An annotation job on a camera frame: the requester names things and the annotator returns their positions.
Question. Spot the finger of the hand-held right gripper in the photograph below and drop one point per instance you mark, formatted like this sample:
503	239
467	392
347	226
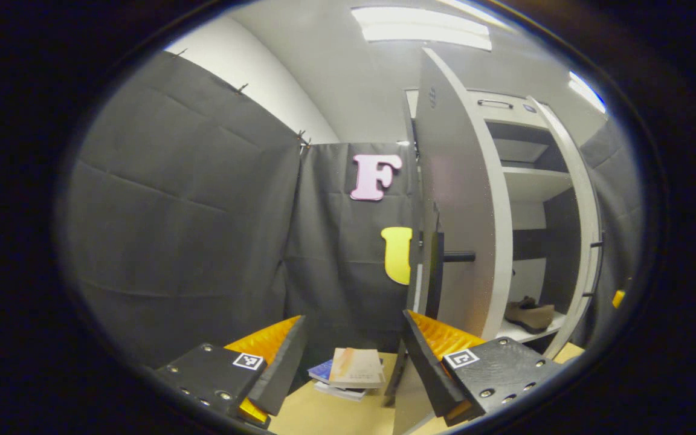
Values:
618	298

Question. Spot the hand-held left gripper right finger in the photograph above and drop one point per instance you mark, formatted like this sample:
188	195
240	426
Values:
426	368

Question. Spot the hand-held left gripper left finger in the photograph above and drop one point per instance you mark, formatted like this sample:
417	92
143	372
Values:
281	362

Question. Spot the brown fuzzy shoe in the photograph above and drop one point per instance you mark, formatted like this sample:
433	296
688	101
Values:
532	317

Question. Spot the grey shoe cabinet door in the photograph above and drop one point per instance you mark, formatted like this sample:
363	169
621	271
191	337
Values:
463	181
583	199

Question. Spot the grey shoe cabinet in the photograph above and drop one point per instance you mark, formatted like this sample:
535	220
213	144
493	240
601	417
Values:
535	184

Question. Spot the grey cabinet drawer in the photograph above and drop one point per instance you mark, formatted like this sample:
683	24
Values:
505	112

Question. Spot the blue book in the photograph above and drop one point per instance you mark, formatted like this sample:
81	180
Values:
321	370

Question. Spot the white book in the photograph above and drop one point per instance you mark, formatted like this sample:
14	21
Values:
339	391

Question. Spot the beige book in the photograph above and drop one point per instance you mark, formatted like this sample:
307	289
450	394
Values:
357	367

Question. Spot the black backdrop cloth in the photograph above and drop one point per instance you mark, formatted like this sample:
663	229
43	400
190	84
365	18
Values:
191	211

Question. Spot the small ceiling light panel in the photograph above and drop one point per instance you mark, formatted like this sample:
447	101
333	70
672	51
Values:
586	92

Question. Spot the large ceiling light panel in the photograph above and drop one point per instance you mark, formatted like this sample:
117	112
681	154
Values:
420	27

